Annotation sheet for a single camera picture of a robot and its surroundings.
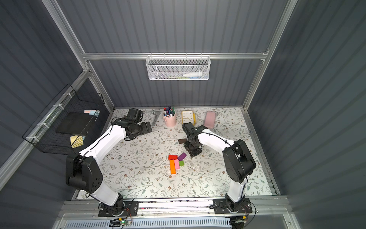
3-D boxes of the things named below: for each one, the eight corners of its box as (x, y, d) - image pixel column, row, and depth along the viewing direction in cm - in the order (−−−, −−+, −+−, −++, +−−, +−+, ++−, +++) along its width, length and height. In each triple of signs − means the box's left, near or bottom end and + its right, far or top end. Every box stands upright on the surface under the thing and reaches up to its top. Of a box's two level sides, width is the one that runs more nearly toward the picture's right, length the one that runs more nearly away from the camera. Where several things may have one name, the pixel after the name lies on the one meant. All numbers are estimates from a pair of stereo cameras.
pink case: (203, 127, 109) (203, 125, 107) (206, 112, 119) (206, 110, 117) (213, 129, 108) (214, 127, 106) (215, 113, 118) (216, 111, 116)
